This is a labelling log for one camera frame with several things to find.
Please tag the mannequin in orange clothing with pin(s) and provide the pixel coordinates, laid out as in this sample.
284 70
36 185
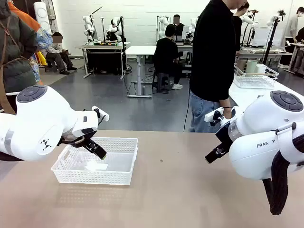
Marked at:
26 16

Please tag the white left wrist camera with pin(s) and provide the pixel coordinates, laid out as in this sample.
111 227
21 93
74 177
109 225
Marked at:
102 113

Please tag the person's right forearm black sleeve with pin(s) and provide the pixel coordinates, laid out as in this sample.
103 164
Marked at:
222 97

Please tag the person in green jacket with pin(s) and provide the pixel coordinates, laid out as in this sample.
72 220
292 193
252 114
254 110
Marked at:
14 52

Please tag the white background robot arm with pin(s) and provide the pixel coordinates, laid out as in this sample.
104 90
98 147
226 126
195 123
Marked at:
193 26
114 28
88 28
163 26

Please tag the white side table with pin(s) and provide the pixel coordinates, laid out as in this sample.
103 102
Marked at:
240 95

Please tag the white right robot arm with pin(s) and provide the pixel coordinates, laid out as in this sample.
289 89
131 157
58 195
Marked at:
251 161

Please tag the black tripod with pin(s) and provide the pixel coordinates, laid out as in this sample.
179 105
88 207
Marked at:
270 40

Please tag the white standing desk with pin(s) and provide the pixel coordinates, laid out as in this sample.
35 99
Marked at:
140 50

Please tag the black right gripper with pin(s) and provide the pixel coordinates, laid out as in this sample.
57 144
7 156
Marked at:
225 134

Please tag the white perforated plastic basket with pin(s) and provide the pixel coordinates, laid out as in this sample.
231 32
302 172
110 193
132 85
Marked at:
95 177

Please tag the white paper label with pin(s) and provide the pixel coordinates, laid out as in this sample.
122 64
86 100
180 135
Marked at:
97 166

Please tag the person in grey sweater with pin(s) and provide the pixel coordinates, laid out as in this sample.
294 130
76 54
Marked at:
295 31

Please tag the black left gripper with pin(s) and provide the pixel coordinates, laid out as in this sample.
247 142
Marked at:
71 139

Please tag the person in black top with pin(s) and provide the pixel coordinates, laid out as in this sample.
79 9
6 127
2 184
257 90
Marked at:
238 26

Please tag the blue patterned garment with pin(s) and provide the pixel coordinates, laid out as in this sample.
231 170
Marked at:
44 40

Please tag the grey desk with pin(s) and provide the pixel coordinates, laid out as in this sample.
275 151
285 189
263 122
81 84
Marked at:
266 51

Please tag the seated person in black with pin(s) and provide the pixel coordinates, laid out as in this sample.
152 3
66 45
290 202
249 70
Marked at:
166 52

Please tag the person's right hand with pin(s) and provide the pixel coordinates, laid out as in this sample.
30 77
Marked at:
226 112

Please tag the desk with black panel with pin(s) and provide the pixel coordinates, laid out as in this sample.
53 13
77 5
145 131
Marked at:
104 59

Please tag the person with dark top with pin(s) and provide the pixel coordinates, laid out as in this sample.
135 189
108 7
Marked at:
178 26

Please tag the white cup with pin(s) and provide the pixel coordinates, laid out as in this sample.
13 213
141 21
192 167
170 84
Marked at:
261 69

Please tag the seated person in grey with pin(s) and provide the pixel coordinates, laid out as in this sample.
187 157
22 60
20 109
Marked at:
57 54

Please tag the dark plastic stool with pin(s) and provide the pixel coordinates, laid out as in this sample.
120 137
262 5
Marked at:
161 82

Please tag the person in black sweater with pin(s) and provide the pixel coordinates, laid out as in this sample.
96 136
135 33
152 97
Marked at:
211 47

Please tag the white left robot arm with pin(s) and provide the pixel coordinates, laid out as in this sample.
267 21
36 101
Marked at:
35 123

